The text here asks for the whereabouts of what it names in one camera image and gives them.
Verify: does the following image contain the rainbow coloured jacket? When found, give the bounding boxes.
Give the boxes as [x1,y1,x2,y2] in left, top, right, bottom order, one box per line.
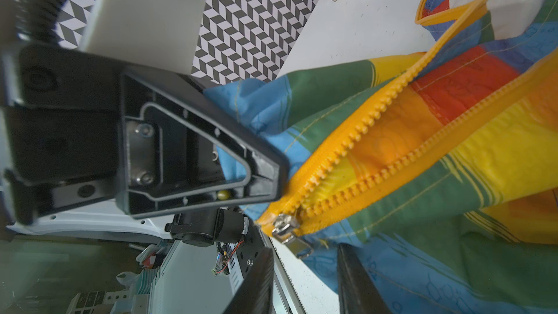
[206,0,557,313]

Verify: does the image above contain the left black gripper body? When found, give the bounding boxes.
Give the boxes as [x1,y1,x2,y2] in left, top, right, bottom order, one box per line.
[1,42,125,225]

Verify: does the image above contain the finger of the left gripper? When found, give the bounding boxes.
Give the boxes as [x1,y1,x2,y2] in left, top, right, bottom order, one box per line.
[116,66,289,219]

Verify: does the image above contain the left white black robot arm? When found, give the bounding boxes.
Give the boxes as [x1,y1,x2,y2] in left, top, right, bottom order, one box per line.
[1,0,289,246]

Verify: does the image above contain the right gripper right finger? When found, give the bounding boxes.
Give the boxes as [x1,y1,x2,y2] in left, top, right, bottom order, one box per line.
[337,244,390,313]

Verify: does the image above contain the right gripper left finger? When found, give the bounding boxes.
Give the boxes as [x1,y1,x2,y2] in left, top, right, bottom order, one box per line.
[223,248,275,314]

